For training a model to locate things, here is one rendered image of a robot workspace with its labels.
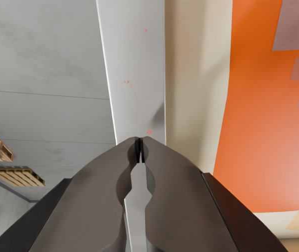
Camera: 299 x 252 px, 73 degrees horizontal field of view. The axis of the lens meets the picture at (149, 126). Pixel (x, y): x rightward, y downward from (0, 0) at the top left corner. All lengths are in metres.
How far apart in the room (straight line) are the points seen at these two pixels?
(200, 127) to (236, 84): 0.05
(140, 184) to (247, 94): 0.12
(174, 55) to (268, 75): 0.08
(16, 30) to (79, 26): 0.50
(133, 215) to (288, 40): 0.19
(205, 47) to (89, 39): 1.77
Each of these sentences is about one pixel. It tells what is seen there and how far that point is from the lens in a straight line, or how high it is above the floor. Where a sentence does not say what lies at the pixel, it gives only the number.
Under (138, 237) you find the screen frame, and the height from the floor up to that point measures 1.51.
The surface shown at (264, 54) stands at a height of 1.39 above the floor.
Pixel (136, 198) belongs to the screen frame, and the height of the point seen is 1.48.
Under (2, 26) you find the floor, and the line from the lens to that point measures 2.10.
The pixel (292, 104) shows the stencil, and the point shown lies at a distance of 0.22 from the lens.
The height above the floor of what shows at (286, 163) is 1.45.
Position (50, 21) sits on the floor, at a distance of 1.91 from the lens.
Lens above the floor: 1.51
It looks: 31 degrees down
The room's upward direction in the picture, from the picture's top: 178 degrees clockwise
